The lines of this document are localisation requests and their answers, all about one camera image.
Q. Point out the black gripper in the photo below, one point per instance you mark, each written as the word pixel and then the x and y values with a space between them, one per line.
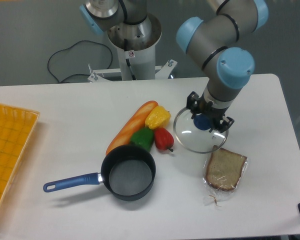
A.
pixel 207 115

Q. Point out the glass lid blue knob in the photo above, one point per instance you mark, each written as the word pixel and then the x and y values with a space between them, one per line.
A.
pixel 190 134

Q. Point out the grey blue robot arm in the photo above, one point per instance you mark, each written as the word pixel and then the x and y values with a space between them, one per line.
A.
pixel 208 43

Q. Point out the yellow toy bell pepper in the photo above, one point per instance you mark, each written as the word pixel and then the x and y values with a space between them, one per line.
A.
pixel 159 117

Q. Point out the red toy bell pepper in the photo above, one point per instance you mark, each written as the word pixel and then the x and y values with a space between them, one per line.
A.
pixel 163 139

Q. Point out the bread slice in plastic wrap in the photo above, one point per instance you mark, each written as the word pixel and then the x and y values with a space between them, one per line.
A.
pixel 222 173

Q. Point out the green toy bell pepper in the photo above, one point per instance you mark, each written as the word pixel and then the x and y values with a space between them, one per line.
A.
pixel 143 138

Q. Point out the orange toy baguette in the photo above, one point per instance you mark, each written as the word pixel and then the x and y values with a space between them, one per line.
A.
pixel 134 124

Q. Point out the yellow woven basket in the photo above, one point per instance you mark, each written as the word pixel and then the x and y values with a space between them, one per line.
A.
pixel 16 127

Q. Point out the black saucepan blue handle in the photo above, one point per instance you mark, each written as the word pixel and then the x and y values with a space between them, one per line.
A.
pixel 128 172

